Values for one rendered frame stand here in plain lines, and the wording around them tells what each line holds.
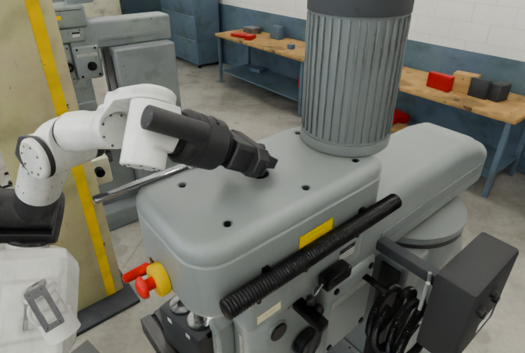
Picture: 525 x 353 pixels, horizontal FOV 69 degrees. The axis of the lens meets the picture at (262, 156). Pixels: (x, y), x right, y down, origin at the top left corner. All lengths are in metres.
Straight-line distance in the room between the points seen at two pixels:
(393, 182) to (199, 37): 7.24
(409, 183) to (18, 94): 1.92
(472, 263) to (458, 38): 4.36
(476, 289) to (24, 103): 2.12
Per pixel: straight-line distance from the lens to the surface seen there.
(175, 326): 1.55
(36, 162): 0.78
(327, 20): 0.75
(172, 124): 0.54
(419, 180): 1.08
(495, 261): 0.92
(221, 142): 0.62
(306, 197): 0.69
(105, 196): 0.72
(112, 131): 0.66
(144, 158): 0.56
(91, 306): 3.16
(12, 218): 1.02
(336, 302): 0.99
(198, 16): 7.98
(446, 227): 1.25
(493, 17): 4.97
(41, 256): 1.02
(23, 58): 2.29
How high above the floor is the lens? 2.28
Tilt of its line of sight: 29 degrees down
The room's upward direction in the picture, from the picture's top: straight up
